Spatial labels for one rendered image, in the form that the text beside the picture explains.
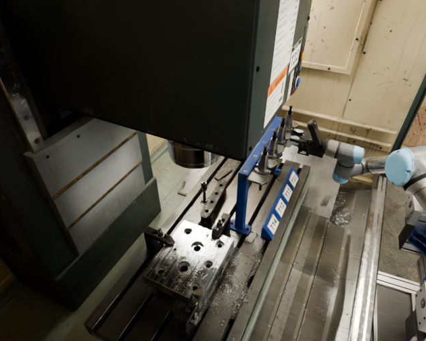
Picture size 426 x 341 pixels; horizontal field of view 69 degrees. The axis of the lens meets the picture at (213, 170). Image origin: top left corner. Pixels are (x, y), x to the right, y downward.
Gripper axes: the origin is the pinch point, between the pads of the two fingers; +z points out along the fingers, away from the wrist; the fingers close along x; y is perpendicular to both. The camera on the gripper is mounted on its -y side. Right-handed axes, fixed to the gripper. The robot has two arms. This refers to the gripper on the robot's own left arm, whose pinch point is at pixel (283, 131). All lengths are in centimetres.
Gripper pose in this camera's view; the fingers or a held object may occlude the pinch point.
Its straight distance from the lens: 148.3
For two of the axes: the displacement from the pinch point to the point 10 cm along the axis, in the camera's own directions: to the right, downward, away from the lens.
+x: 4.5, -5.6, 7.0
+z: -8.9, -3.0, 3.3
